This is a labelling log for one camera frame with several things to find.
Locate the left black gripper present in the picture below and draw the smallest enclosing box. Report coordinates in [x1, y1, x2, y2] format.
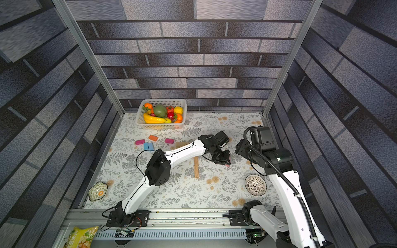
[212, 145, 234, 164]

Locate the wood block marked 71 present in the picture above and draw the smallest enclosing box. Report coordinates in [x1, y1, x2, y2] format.
[194, 157, 199, 167]

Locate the natural wood block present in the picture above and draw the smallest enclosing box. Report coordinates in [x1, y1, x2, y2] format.
[175, 142, 189, 148]
[193, 166, 200, 179]

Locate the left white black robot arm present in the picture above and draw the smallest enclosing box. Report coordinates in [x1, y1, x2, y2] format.
[102, 131, 231, 227]

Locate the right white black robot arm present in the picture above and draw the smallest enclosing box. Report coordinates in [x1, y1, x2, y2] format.
[235, 126, 335, 248]

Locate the white perforated bowl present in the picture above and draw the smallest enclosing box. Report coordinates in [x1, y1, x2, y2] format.
[245, 175, 267, 196]

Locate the magenta block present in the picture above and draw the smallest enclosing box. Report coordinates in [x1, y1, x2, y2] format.
[164, 138, 175, 144]

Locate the yellow toy pepper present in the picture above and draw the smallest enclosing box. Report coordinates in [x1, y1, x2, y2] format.
[173, 106, 184, 115]

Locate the orange block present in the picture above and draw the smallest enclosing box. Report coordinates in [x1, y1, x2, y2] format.
[148, 135, 158, 142]

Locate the green toy mango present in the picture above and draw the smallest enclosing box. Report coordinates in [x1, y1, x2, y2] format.
[153, 105, 167, 117]

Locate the yellow toy banana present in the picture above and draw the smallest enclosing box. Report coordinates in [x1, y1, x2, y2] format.
[143, 113, 172, 124]

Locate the purple block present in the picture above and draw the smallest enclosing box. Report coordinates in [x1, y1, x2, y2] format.
[135, 139, 145, 145]

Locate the white plastic basket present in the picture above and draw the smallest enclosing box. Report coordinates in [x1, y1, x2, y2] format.
[135, 99, 187, 130]

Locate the orange toy fruit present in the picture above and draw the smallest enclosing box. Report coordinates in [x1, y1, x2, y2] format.
[144, 103, 153, 110]

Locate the patterned ceramic bowl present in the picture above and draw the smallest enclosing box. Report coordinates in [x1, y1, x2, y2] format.
[88, 182, 108, 202]

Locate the green snack bag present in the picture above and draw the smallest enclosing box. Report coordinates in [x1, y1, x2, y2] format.
[63, 226, 98, 248]

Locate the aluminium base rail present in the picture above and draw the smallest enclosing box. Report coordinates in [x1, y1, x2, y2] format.
[52, 208, 320, 248]

